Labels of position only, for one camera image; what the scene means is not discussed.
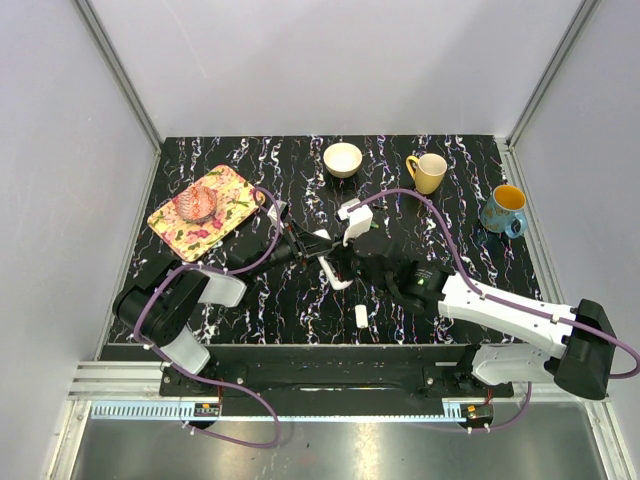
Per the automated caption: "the cream ceramic bowl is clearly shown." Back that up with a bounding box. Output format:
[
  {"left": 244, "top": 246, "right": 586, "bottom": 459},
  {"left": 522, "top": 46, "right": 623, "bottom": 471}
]
[{"left": 323, "top": 142, "right": 363, "bottom": 179}]

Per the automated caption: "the aluminium frame post left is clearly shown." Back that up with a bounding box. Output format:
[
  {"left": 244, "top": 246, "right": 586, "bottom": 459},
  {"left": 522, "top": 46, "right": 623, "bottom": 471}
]
[{"left": 71, "top": 0, "right": 163, "bottom": 152}]

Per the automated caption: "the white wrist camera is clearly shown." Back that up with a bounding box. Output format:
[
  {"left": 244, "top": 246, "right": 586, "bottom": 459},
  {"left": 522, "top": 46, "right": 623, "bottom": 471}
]
[
  {"left": 267, "top": 200, "right": 289, "bottom": 229},
  {"left": 337, "top": 198, "right": 373, "bottom": 247}
]

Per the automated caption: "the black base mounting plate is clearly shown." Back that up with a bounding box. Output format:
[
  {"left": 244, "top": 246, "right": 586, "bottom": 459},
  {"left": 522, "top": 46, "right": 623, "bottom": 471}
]
[{"left": 159, "top": 344, "right": 516, "bottom": 416}]

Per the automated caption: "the yellow mug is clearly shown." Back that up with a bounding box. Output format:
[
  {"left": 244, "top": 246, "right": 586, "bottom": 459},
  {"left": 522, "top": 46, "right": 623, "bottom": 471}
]
[{"left": 405, "top": 153, "right": 447, "bottom": 195}]

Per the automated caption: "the aluminium frame post right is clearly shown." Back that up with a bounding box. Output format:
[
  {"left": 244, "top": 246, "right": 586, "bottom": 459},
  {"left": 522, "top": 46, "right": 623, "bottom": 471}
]
[{"left": 505, "top": 0, "right": 601, "bottom": 150}]

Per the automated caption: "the blue butterfly mug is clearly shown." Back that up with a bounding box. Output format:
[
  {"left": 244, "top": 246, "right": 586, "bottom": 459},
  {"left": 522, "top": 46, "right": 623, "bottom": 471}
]
[{"left": 480, "top": 185, "right": 528, "bottom": 239}]

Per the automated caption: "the white remote battery cover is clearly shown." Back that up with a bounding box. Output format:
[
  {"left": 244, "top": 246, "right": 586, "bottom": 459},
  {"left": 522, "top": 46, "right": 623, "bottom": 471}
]
[{"left": 354, "top": 304, "right": 369, "bottom": 329}]

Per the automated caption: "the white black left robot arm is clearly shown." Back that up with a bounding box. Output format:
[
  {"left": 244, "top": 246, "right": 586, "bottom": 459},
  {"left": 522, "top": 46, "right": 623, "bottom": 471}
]
[{"left": 112, "top": 221, "right": 340, "bottom": 396}]

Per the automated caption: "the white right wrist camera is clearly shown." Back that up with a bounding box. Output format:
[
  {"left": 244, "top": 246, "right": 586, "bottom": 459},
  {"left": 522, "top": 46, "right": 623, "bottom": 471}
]
[{"left": 337, "top": 198, "right": 373, "bottom": 247}]

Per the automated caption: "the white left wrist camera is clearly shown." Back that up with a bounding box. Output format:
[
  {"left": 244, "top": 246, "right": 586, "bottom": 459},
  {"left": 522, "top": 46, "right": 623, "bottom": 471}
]
[{"left": 267, "top": 200, "right": 289, "bottom": 229}]

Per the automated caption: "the aluminium frame post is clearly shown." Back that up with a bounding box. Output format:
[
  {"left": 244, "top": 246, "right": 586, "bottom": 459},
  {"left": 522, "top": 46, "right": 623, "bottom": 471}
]
[
  {"left": 71, "top": 0, "right": 163, "bottom": 152},
  {"left": 505, "top": 0, "right": 601, "bottom": 150}
]

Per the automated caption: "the floral rectangular tray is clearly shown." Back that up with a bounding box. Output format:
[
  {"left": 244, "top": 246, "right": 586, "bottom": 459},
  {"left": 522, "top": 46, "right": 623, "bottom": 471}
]
[{"left": 147, "top": 165, "right": 265, "bottom": 262}]

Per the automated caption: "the pink patterned glass bowl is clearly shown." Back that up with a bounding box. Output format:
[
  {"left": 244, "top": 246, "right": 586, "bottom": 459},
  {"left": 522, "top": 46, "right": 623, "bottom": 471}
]
[{"left": 172, "top": 184, "right": 217, "bottom": 223}]

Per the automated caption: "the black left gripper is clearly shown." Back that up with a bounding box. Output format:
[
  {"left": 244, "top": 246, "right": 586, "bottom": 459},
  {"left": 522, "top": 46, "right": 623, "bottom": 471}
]
[{"left": 251, "top": 219, "right": 334, "bottom": 278}]

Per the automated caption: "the white remote control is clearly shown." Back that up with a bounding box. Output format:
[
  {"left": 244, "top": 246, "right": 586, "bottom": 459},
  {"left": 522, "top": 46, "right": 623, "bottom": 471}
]
[{"left": 313, "top": 229, "right": 353, "bottom": 291}]

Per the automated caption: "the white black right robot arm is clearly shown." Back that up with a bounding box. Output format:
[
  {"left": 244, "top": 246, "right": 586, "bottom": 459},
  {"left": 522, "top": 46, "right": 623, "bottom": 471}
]
[{"left": 321, "top": 233, "right": 615, "bottom": 400}]

